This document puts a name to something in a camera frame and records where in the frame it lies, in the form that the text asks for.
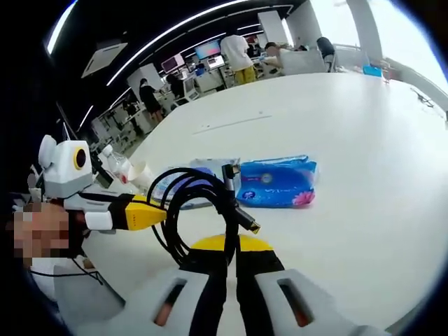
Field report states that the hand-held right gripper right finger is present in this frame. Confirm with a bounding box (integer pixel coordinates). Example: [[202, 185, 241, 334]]
[[236, 234, 388, 336]]

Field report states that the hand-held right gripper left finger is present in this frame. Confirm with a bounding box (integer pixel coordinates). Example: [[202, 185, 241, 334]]
[[104, 234, 239, 336]]

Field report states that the clear bottle grey cap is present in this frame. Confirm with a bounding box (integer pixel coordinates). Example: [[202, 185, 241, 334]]
[[100, 144, 133, 183]]

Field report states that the clear plastic bag blue print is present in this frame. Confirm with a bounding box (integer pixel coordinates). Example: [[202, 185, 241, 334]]
[[157, 157, 242, 208]]

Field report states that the blue tissue pack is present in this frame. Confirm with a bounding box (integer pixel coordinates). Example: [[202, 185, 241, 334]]
[[236, 153, 321, 210]]

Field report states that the person's grey shirt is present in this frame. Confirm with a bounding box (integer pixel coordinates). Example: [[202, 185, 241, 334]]
[[29, 264, 127, 321]]

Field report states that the ceiling air conditioner unit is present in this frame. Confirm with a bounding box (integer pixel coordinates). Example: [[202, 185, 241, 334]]
[[80, 42, 130, 80]]

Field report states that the white power strip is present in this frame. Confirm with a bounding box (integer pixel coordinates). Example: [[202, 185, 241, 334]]
[[191, 114, 274, 137]]

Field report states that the white table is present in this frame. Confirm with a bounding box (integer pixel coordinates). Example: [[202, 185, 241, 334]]
[[75, 68, 448, 336]]

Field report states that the monitor purple screen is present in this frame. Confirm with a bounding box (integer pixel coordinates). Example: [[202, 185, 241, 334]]
[[161, 53, 186, 71]]

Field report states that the large monitor pink blue screen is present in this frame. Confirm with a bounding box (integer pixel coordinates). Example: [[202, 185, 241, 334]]
[[194, 38, 223, 61]]

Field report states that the black worn cable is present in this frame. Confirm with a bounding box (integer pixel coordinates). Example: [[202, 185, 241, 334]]
[[29, 255, 105, 285]]

